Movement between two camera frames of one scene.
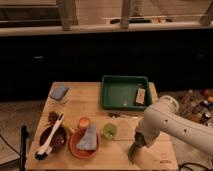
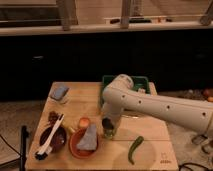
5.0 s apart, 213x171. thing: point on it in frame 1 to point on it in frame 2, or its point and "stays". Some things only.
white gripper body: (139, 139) to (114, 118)
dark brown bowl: (59, 138) stays
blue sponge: (58, 92) stays
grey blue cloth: (89, 140) stays
